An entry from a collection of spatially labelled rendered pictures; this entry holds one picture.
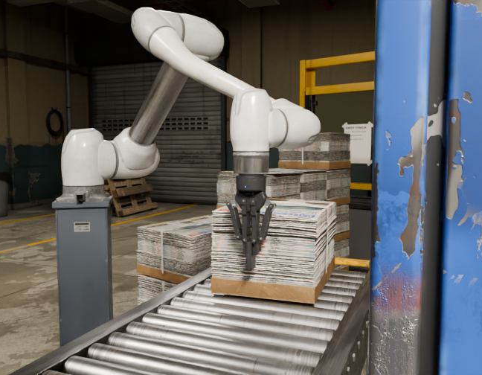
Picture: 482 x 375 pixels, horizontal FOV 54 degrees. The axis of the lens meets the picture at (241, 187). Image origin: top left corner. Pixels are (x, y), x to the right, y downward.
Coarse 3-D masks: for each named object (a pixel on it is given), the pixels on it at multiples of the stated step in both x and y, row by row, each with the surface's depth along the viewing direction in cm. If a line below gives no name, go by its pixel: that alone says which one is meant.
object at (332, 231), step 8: (272, 200) 152; (280, 200) 152; (288, 200) 152; (296, 200) 152; (304, 200) 153; (312, 200) 154; (328, 232) 140; (328, 240) 140; (328, 248) 144; (328, 256) 145; (328, 264) 143
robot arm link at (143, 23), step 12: (144, 12) 146; (156, 12) 147; (168, 12) 150; (132, 24) 148; (144, 24) 142; (156, 24) 141; (168, 24) 143; (180, 24) 148; (144, 36) 142; (180, 36) 149
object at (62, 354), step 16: (208, 272) 153; (176, 288) 136; (192, 288) 138; (144, 304) 122; (160, 304) 122; (112, 320) 111; (128, 320) 111; (80, 336) 101; (96, 336) 101; (64, 352) 94; (80, 352) 95; (32, 368) 87; (48, 368) 87
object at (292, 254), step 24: (216, 216) 127; (240, 216) 125; (288, 216) 121; (312, 216) 121; (216, 240) 128; (240, 240) 126; (264, 240) 123; (288, 240) 121; (312, 240) 119; (216, 264) 129; (240, 264) 127; (264, 264) 124; (288, 264) 122; (312, 264) 120
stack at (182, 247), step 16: (160, 224) 229; (176, 224) 229; (192, 224) 230; (208, 224) 230; (144, 240) 221; (160, 240) 213; (176, 240) 206; (192, 240) 200; (208, 240) 208; (144, 256) 221; (160, 256) 214; (176, 256) 207; (192, 256) 200; (208, 256) 208; (176, 272) 208; (192, 272) 201; (144, 288) 223; (160, 288) 215
